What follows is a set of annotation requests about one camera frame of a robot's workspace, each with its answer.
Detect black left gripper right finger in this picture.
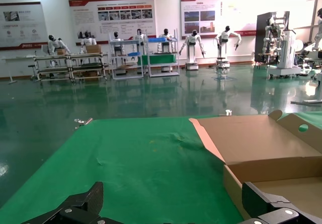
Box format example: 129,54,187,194
238,181,322,224

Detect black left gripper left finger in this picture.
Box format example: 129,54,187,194
21,182,116,224

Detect empty open cardboard box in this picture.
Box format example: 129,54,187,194
188,109,322,221

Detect large closed cardboard box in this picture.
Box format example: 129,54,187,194
86,44,102,54

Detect green table cloth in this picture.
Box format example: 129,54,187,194
0,112,322,224

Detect metal workbench rack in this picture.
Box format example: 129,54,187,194
69,52,109,82
33,54,74,83

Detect black stool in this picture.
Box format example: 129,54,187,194
28,64,41,81

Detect white robot on wheeled stand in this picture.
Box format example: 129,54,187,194
261,14,302,80

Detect white shelf rack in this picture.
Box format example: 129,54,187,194
109,32,144,80
146,28,181,78

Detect green cloth on shelf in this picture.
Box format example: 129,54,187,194
137,54,177,65

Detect white long table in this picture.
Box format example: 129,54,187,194
1,54,36,85

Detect white humanoid robot black head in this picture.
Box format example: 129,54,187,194
213,25,243,68
134,28,148,56
178,29,207,71
311,7,322,52
111,31,126,66
79,31,98,54
157,28,178,72
47,34,71,67

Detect black tall cabinet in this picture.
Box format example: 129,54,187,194
254,11,290,64

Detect wall poster with round icons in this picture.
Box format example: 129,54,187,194
0,2,48,51

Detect wall poster with photo row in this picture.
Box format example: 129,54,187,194
68,0,157,45

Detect wall poster with four photos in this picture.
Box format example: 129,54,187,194
180,0,261,39

